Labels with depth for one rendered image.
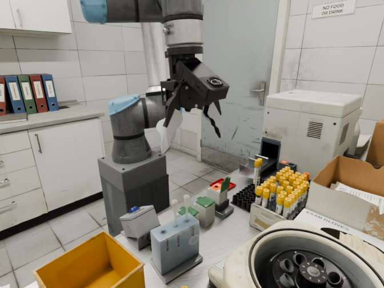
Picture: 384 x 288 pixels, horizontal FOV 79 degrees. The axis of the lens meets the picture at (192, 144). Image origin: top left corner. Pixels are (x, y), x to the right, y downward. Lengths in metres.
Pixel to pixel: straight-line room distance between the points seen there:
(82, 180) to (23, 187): 0.44
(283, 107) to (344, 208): 0.45
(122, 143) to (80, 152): 1.37
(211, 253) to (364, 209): 0.36
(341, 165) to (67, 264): 0.79
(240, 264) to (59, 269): 0.33
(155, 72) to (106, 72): 2.05
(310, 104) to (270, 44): 1.53
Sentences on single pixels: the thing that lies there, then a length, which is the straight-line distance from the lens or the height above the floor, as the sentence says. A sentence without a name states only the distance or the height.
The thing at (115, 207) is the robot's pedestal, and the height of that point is 0.77.
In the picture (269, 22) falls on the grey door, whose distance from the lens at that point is 2.42.
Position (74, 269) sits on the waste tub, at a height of 0.93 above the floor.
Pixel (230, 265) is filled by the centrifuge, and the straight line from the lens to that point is 0.44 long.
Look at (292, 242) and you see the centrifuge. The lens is 0.53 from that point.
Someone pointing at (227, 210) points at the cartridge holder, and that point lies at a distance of 0.72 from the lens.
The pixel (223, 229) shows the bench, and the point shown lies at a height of 0.88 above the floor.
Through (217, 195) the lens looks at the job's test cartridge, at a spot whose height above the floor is 0.94.
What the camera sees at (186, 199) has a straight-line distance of 0.50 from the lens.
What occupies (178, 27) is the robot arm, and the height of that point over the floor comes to 1.36.
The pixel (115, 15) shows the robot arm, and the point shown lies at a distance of 0.55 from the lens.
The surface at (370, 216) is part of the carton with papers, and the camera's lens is 0.66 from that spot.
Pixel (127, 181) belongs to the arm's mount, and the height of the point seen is 0.91.
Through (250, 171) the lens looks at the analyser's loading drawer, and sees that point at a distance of 0.88.
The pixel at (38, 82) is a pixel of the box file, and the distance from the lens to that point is 2.36.
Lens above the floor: 1.31
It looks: 20 degrees down
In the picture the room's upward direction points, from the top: straight up
